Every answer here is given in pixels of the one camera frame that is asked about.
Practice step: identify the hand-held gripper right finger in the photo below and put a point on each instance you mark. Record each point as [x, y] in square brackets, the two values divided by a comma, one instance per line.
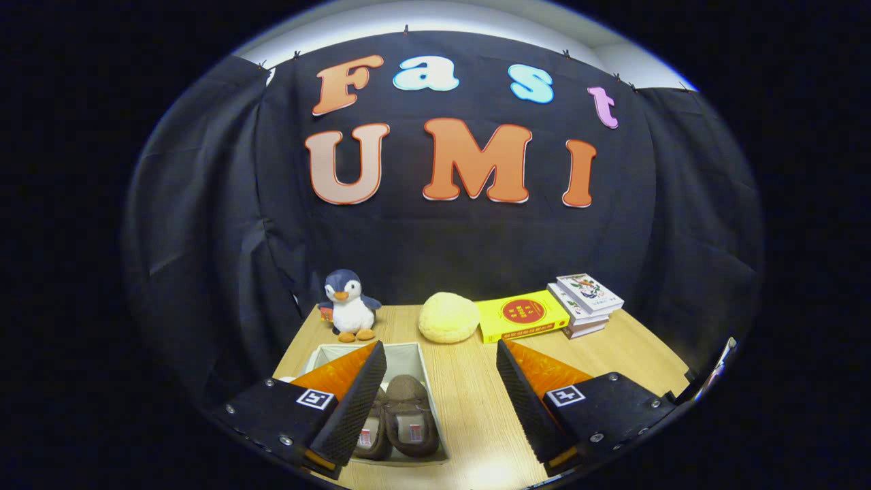
[527, 408]

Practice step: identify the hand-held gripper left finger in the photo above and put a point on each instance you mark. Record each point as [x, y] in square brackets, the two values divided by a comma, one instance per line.
[354, 408]

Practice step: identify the brown fuzzy shoe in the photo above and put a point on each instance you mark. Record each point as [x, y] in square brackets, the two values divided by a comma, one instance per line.
[378, 442]
[408, 395]

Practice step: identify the brown fabric storage box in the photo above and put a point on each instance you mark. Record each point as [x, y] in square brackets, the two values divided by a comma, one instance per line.
[418, 361]

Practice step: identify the penguin plush toy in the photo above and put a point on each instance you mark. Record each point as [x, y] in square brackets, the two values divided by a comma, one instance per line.
[350, 313]

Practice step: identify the yellow book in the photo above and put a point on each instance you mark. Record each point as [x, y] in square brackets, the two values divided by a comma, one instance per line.
[520, 313]

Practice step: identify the yellow round plush bread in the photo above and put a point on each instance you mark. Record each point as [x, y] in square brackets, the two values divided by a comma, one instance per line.
[449, 318]

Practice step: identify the white illustrated book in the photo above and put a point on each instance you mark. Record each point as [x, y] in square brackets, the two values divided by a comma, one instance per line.
[588, 289]

